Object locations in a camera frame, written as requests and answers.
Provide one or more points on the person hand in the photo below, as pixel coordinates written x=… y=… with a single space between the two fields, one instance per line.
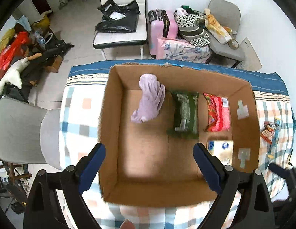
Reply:
x=127 y=224

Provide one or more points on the green knitted cloth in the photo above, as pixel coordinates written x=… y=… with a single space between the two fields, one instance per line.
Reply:
x=185 y=124

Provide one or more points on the red plastic bag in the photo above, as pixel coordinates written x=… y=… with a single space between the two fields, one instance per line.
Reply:
x=15 y=49

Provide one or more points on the grey office chair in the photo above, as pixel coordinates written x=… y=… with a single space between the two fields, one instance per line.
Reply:
x=29 y=134

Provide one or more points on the red snack packet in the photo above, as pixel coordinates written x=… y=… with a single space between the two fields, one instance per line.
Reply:
x=218 y=113

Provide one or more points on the plaid checkered blanket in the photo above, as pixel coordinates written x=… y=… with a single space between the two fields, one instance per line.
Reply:
x=109 y=215

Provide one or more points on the orange snack packet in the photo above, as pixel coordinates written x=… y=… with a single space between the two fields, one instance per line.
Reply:
x=268 y=132

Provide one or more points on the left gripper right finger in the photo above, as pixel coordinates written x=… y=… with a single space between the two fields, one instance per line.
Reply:
x=220 y=180

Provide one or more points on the yellow bread bag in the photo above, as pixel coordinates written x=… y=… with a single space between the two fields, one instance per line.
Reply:
x=215 y=28

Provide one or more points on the patterned black white bag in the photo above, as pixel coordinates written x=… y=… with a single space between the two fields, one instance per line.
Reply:
x=191 y=26

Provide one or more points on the blue tube package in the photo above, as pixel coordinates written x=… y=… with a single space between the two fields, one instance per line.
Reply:
x=276 y=126

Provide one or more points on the cardboard box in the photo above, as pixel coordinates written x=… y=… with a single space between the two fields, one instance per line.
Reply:
x=149 y=164

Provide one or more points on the floral pillow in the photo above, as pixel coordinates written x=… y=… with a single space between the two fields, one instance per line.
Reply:
x=178 y=49

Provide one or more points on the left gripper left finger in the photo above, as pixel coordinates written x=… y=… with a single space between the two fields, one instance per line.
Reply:
x=75 y=180

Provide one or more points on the yellow Vinda tissue pack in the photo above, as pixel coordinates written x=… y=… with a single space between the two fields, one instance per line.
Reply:
x=223 y=150

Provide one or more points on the white chair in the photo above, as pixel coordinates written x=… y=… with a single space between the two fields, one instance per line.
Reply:
x=103 y=41

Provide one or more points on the black plastic bag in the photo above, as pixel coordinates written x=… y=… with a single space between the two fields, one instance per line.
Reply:
x=118 y=19

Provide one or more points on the pink suitcase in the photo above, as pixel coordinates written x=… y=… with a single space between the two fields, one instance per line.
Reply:
x=161 y=25

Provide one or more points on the white goose plush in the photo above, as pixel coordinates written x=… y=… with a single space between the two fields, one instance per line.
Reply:
x=12 y=76

